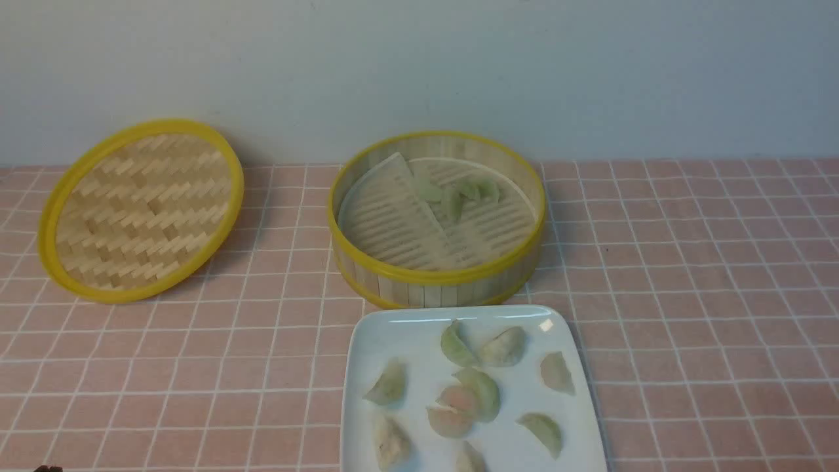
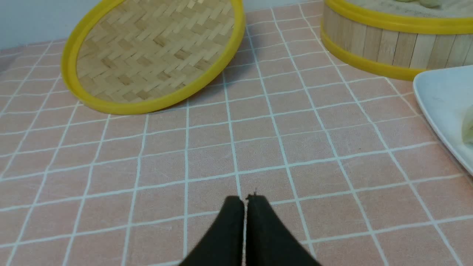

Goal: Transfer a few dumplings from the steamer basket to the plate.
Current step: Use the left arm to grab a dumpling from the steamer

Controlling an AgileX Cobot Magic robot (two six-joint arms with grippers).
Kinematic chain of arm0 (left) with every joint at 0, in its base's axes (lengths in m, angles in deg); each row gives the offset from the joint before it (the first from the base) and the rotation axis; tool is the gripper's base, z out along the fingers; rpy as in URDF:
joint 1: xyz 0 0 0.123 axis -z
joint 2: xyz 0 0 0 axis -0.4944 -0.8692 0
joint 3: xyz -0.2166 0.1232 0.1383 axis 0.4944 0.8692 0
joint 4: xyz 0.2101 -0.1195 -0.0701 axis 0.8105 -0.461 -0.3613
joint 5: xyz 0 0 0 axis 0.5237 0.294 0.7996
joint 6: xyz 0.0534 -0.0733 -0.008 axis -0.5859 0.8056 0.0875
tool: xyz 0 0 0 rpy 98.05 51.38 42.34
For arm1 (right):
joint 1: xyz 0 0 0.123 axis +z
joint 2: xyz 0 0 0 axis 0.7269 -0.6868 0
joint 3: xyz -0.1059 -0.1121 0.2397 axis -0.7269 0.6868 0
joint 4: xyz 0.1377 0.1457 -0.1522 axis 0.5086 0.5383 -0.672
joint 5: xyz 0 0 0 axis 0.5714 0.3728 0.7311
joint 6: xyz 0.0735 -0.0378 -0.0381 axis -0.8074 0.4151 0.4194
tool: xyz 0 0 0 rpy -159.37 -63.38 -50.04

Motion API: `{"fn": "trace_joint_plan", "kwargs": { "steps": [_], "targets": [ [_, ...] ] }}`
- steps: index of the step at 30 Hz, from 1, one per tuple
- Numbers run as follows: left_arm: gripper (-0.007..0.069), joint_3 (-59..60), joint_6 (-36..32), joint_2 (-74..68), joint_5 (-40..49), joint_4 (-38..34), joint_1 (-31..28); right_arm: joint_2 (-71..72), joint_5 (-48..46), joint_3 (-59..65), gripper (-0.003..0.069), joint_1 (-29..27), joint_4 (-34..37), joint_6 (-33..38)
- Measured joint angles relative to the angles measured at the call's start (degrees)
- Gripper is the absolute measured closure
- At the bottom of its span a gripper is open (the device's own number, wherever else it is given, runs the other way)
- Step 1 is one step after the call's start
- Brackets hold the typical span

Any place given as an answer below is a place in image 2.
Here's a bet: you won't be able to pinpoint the white square plate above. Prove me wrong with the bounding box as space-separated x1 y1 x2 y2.
413 65 473 174

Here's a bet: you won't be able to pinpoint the white steamer liner cloth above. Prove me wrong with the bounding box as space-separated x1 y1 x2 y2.
348 0 473 18

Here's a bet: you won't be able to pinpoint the pale dumpling on plate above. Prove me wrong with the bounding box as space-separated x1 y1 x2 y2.
462 105 473 146

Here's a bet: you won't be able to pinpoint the bamboo steamer basket yellow rims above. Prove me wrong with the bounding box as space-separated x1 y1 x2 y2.
320 0 473 81

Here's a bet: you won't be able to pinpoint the pink checked tablecloth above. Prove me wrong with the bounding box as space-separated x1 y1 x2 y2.
1 0 472 266

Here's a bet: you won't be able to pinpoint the woven bamboo steamer lid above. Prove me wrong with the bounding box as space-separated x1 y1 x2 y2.
61 0 246 115

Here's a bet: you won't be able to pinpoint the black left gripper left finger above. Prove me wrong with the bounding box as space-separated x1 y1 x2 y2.
179 196 245 266

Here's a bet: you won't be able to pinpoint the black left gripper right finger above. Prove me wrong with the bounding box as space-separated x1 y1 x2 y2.
246 195 320 266

